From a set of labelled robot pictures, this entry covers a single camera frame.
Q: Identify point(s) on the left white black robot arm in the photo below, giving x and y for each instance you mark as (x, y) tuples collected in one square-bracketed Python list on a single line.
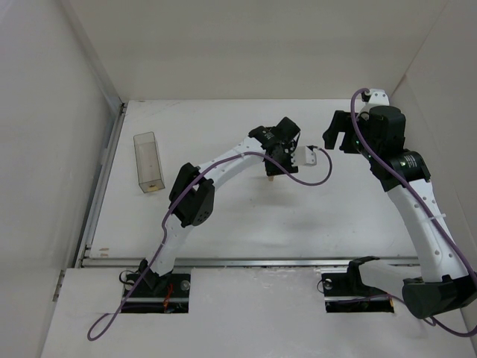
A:
[(193, 193)]

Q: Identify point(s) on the clear plastic box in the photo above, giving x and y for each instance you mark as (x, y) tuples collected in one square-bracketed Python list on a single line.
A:
[(149, 171)]

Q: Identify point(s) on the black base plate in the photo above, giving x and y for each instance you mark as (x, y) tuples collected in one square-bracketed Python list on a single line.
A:
[(342, 294), (173, 298)]

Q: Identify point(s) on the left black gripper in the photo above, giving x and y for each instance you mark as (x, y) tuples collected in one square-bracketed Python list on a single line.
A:
[(278, 159)]

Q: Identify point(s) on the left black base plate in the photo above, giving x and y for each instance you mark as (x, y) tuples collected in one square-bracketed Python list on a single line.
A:
[(173, 298)]

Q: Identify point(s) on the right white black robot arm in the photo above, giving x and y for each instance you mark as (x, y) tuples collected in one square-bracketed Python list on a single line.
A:
[(444, 283)]

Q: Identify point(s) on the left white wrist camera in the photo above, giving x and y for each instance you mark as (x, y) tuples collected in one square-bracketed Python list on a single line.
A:
[(303, 156)]

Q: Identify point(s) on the metal rail front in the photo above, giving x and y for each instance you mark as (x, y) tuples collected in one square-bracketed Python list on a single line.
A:
[(221, 262)]

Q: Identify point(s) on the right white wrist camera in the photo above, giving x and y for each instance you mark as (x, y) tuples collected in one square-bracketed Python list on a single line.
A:
[(374, 97)]

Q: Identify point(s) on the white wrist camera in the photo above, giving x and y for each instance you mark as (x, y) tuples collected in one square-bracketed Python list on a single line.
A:
[(374, 97), (303, 156)]

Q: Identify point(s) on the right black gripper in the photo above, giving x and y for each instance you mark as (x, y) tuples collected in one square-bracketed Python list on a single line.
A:
[(345, 131)]

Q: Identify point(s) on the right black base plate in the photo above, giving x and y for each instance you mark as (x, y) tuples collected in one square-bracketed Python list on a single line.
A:
[(342, 294)]

